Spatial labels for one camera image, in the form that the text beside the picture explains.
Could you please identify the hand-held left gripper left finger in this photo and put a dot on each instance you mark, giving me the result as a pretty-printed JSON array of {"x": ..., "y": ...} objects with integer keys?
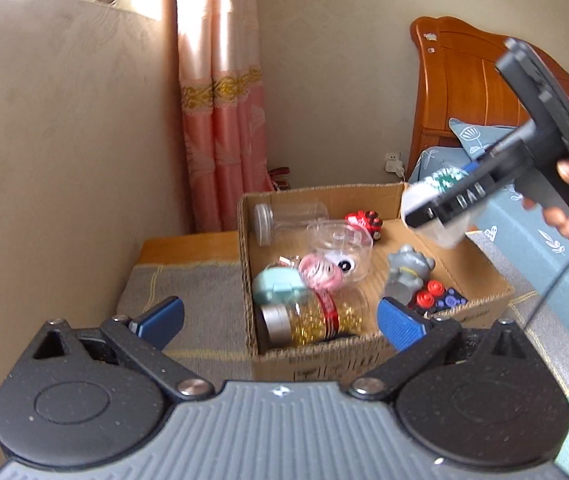
[{"x": 162, "y": 317}]

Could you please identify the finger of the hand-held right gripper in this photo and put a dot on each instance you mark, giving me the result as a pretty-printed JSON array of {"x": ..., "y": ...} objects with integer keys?
[
  {"x": 484, "y": 157},
  {"x": 422, "y": 216}
]

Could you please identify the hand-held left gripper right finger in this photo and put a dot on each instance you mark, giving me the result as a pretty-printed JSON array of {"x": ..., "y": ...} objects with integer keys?
[{"x": 402, "y": 325}]

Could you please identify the white bottle with green label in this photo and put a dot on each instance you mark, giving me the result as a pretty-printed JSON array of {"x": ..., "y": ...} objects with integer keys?
[{"x": 434, "y": 187}]

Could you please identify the grey animal figurine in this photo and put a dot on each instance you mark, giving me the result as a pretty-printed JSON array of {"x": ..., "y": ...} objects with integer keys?
[{"x": 407, "y": 272}]

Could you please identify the red cube toy car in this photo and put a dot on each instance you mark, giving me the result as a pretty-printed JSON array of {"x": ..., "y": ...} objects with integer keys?
[{"x": 364, "y": 222}]

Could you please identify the cardboard box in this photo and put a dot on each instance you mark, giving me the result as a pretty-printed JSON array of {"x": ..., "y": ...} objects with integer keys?
[{"x": 324, "y": 360}]

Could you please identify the clear plastic box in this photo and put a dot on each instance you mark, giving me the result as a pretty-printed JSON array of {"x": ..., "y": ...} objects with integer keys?
[{"x": 339, "y": 242}]

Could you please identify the jar of gold beads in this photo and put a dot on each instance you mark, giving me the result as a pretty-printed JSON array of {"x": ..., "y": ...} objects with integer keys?
[{"x": 314, "y": 317}]

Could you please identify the mint green earbuds case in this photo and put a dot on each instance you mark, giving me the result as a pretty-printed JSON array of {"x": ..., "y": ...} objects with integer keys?
[{"x": 277, "y": 285}]

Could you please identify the blue flower print pillow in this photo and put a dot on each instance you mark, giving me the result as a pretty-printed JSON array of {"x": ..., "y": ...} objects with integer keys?
[{"x": 479, "y": 137}]

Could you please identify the black toy with coloured gears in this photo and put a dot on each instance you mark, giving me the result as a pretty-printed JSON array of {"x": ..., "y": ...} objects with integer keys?
[{"x": 434, "y": 300}]

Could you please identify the checked grey and teal blanket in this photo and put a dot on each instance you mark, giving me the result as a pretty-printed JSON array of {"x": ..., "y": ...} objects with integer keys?
[{"x": 189, "y": 285}]

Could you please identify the blue leaf print bedsheet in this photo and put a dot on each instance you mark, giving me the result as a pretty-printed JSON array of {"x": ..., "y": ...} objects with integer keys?
[{"x": 514, "y": 235}]

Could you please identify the wooden headboard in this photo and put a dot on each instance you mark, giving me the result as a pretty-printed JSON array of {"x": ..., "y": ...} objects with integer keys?
[{"x": 459, "y": 75}]

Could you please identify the clear jar with grey lid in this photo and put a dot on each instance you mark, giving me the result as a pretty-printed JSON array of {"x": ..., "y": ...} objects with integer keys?
[{"x": 289, "y": 220}]

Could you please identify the dark red object on floor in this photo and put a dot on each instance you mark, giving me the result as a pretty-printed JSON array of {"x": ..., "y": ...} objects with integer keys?
[{"x": 279, "y": 177}]

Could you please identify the pink patterned curtain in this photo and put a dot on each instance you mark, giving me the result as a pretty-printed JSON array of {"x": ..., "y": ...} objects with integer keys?
[{"x": 219, "y": 110}]

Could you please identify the white wall socket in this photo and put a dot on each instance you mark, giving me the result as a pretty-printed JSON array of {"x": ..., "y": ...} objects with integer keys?
[{"x": 392, "y": 165}]

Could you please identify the wooden bed frame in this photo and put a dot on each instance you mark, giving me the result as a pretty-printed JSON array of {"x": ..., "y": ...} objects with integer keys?
[{"x": 189, "y": 247}]

